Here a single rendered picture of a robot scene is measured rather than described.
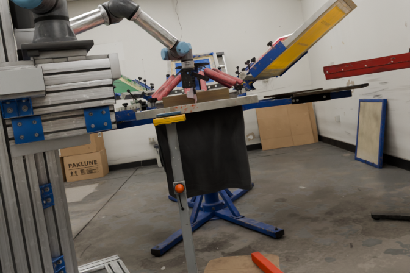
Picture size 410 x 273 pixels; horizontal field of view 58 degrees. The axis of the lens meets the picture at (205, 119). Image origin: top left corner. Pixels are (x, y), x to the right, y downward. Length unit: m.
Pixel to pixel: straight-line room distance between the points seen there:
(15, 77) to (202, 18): 5.58
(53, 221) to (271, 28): 5.62
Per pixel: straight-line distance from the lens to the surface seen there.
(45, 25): 1.39
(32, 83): 1.22
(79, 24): 2.09
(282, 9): 6.83
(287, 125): 6.57
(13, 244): 1.59
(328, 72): 2.58
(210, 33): 6.59
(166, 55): 2.20
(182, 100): 2.26
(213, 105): 1.76
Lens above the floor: 1.00
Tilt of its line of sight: 3 degrees down
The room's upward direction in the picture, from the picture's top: 8 degrees counter-clockwise
